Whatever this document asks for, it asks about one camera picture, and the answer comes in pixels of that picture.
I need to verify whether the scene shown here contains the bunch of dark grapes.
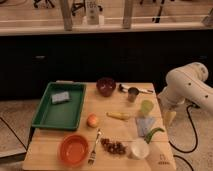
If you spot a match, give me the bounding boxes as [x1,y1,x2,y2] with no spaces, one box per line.
[101,138,126,155]

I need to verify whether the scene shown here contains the black white handled utensil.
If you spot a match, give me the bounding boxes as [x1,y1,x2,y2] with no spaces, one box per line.
[118,84,154,94]

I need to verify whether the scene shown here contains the silver fork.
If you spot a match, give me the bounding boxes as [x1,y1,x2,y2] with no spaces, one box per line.
[88,129,102,165]

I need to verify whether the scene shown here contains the red orange bowl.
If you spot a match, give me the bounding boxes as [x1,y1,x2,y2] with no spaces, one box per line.
[58,134,89,167]

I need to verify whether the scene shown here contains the light green cup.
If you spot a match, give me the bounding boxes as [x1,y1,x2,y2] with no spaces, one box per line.
[140,100,154,117]

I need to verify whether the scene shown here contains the grey blue sponge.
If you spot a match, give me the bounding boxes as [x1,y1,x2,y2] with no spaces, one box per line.
[51,91,70,104]

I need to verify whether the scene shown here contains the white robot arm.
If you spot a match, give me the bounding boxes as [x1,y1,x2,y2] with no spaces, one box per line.
[157,62,213,127]

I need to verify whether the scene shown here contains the green chili pepper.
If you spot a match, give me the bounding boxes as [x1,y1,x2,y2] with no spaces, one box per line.
[144,127,165,144]

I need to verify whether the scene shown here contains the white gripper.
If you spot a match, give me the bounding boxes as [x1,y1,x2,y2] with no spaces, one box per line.
[158,90,184,127]

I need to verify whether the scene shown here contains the white cup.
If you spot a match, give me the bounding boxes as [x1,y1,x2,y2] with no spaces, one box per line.
[130,139,149,160]

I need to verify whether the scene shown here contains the green plastic tray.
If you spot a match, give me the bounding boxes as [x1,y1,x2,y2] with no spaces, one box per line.
[32,82,86,131]

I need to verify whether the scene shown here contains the yellow banana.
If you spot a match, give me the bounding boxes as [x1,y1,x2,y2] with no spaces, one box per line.
[106,112,130,120]

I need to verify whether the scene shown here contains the metal measuring cup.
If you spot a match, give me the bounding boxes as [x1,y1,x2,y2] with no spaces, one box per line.
[128,87,139,102]

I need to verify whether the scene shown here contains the orange peach fruit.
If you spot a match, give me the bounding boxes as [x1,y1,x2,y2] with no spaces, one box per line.
[87,114,99,128]

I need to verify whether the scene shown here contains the black cable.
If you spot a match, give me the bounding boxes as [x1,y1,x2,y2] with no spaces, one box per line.
[168,103,200,171]

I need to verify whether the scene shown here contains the dark red bowl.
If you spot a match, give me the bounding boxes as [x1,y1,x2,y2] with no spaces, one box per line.
[96,77,116,97]

